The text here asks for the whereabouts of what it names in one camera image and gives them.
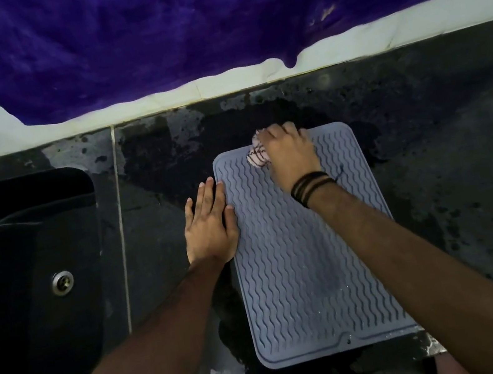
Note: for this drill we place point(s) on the black sink basin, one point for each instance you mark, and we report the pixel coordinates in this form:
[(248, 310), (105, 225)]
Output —
[(22, 290)]

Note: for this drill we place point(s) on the person's right forearm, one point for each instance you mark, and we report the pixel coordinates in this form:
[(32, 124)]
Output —
[(434, 280)]

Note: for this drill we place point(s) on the purple hanging cloth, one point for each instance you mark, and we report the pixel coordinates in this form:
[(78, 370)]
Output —
[(152, 29)]

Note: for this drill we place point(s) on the person's left hand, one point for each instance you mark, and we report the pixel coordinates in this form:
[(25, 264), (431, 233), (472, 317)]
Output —
[(209, 234)]

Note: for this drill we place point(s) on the black thread wristband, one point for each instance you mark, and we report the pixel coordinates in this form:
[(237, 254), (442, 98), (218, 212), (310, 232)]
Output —
[(310, 185)]

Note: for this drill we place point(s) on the grey ribbed silicone mat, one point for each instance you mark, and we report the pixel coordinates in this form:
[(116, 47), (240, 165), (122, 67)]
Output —
[(301, 279)]

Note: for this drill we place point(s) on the checkered pink cleaning cloth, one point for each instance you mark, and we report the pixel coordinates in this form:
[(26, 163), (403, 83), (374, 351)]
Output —
[(257, 154)]

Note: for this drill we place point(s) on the person's left forearm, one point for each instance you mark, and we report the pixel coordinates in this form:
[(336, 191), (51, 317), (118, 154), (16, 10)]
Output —
[(153, 358)]

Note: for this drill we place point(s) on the person's right hand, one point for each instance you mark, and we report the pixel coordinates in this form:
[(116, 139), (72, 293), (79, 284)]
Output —
[(291, 157)]

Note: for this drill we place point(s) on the red plastic chair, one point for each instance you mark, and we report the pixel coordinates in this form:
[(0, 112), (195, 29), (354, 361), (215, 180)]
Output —
[(450, 370)]

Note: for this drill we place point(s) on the metal sink drain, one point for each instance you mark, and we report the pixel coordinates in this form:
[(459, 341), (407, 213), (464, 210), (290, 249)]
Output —
[(62, 282)]

